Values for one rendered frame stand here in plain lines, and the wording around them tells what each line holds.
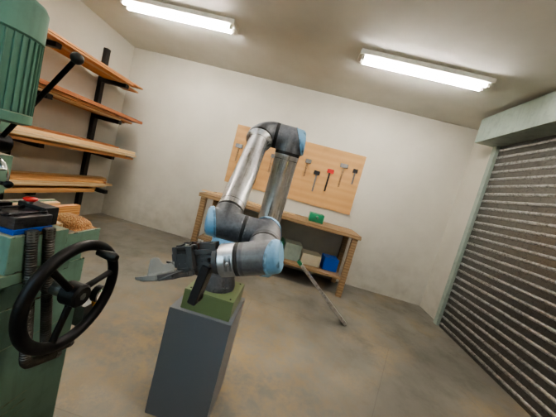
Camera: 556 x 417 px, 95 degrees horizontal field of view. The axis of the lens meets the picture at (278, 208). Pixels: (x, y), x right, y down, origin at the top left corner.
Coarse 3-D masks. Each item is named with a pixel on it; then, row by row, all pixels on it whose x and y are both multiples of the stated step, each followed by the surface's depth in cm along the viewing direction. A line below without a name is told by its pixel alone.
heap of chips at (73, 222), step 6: (60, 216) 86; (66, 216) 86; (72, 216) 87; (78, 216) 89; (60, 222) 85; (66, 222) 85; (72, 222) 85; (78, 222) 86; (84, 222) 88; (90, 222) 91; (72, 228) 84; (78, 228) 85; (84, 228) 87; (90, 228) 90
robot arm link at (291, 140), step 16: (288, 128) 113; (272, 144) 115; (288, 144) 113; (304, 144) 113; (288, 160) 115; (272, 176) 117; (288, 176) 117; (272, 192) 118; (288, 192) 121; (272, 208) 119
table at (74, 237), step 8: (72, 232) 82; (80, 232) 85; (88, 232) 88; (96, 232) 92; (72, 240) 82; (80, 240) 86; (64, 264) 70; (0, 280) 56; (8, 280) 57; (16, 280) 59; (0, 288) 56
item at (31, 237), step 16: (32, 240) 59; (48, 240) 63; (32, 256) 59; (48, 256) 63; (32, 272) 60; (48, 288) 65; (32, 304) 62; (48, 304) 66; (32, 320) 62; (48, 320) 67; (32, 336) 63; (48, 336) 68
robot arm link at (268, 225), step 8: (248, 224) 75; (256, 224) 75; (264, 224) 76; (272, 224) 77; (248, 232) 74; (256, 232) 72; (264, 232) 71; (272, 232) 73; (280, 232) 79; (248, 240) 75
